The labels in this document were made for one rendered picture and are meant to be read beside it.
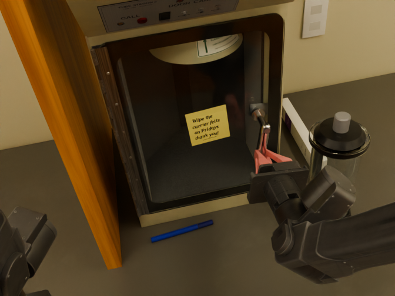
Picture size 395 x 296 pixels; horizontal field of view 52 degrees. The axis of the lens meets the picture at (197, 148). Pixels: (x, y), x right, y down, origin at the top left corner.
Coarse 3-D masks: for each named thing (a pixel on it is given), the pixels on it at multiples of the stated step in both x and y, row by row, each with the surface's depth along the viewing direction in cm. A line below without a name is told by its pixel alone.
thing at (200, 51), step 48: (144, 48) 64; (192, 48) 66; (240, 48) 67; (144, 96) 69; (192, 96) 71; (240, 96) 73; (144, 144) 76; (240, 144) 81; (144, 192) 84; (192, 192) 86; (240, 192) 90
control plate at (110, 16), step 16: (144, 0) 51; (160, 0) 52; (192, 0) 54; (208, 0) 55; (224, 0) 56; (112, 16) 54; (128, 16) 55; (144, 16) 56; (176, 16) 58; (192, 16) 60
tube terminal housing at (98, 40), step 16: (208, 16) 64; (224, 16) 64; (240, 16) 65; (128, 32) 63; (144, 32) 63; (176, 208) 90; (192, 208) 91; (208, 208) 92; (224, 208) 94; (144, 224) 91
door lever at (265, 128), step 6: (252, 114) 76; (258, 114) 76; (264, 114) 77; (258, 120) 75; (264, 120) 74; (264, 126) 73; (264, 132) 73; (258, 138) 76; (264, 138) 74; (258, 144) 76; (264, 144) 75; (258, 150) 76; (264, 150) 76
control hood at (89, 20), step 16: (80, 0) 48; (96, 0) 49; (112, 0) 50; (128, 0) 50; (240, 0) 58; (256, 0) 59; (272, 0) 60; (288, 0) 61; (80, 16) 52; (96, 16) 53; (96, 32) 58; (112, 32) 59
